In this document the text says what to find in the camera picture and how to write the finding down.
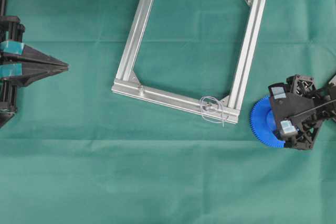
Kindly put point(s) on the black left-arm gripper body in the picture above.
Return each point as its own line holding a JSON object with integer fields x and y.
{"x": 11, "y": 67}

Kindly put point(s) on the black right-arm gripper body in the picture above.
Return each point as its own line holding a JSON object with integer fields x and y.
{"x": 310, "y": 107}

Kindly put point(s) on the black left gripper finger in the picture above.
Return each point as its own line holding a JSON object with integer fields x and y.
{"x": 30, "y": 54}
{"x": 35, "y": 73}

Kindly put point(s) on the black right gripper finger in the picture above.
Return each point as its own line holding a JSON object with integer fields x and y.
{"x": 279, "y": 99}
{"x": 287, "y": 134}

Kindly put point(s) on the blue plastic gear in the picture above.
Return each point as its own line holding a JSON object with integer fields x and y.
{"x": 263, "y": 124}

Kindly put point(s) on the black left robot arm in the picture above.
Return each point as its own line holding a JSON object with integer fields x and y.
{"x": 5, "y": 117}

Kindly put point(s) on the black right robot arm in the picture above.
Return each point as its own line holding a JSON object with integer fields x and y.
{"x": 300, "y": 109}

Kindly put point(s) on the short steel shaft front-left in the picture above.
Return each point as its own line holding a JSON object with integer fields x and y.
{"x": 141, "y": 91}

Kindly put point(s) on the square aluminium profile frame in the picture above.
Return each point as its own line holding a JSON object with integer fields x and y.
{"x": 213, "y": 110}

